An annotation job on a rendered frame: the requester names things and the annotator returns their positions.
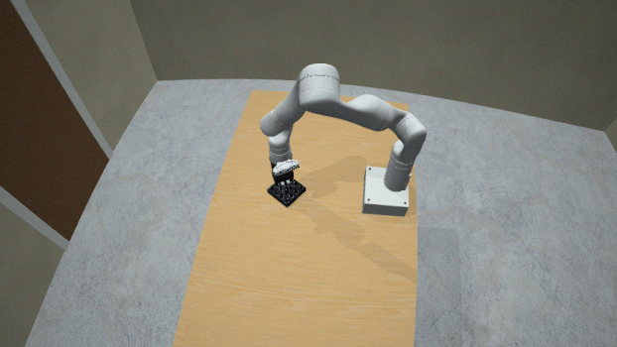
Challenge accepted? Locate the black knob box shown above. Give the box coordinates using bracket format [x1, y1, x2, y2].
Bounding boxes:
[267, 178, 306, 208]

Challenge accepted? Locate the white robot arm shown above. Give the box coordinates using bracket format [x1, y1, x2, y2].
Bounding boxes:
[260, 63, 427, 192]

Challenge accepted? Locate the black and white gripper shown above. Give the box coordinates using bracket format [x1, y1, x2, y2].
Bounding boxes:
[269, 147, 299, 194]

